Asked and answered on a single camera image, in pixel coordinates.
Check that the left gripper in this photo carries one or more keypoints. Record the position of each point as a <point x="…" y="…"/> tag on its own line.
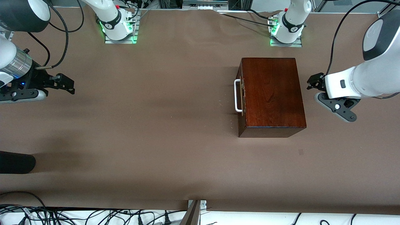
<point x="316" y="82"/>

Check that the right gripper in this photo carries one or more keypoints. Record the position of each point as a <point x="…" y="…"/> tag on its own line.
<point x="37" y="80"/>

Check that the light wood drawer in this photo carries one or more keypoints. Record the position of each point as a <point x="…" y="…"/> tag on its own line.
<point x="241" y="93"/>

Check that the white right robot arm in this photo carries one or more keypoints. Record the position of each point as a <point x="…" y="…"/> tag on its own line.
<point x="107" y="15"/>

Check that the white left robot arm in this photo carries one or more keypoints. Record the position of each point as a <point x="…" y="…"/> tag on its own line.
<point x="381" y="72"/>

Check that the dark brown wooden cabinet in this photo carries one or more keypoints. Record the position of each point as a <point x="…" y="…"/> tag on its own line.
<point x="272" y="93"/>

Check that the black ribbed cylinder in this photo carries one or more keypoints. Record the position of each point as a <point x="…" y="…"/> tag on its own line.
<point x="15" y="162"/>

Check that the brown table cover sheet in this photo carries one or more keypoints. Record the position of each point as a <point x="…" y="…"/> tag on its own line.
<point x="156" y="109"/>

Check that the dark metal bar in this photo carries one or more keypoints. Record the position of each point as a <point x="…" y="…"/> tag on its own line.
<point x="192" y="215"/>

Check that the aluminium arm base plate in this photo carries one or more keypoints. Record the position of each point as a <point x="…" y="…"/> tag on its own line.
<point x="297" y="45"/>
<point x="109" y="41"/>

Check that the silver corner bracket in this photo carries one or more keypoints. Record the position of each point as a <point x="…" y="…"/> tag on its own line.
<point x="203" y="204"/>

